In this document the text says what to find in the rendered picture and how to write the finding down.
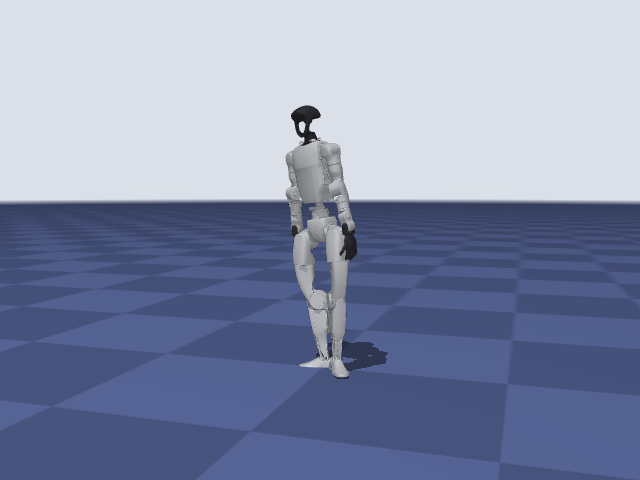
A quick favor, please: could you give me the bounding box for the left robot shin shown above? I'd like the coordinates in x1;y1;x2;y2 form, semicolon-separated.
328;299;346;362

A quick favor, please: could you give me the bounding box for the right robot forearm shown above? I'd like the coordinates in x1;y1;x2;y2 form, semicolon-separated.
287;198;303;233

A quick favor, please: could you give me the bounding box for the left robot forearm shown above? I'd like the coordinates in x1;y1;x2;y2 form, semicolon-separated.
335;181;355;232

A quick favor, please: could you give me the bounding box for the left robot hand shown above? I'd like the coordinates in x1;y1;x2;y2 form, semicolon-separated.
339;223;357;260

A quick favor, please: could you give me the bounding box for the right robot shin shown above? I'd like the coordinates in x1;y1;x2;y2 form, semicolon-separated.
307;301;330;361

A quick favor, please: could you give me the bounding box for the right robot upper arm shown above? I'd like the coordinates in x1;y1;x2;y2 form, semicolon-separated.
286;151;301;201

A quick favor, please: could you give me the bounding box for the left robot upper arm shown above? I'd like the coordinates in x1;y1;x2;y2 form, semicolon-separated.
319;143;344;196

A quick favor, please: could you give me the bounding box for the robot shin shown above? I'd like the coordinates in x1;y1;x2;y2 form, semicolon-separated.
307;301;330;361
328;299;346;362

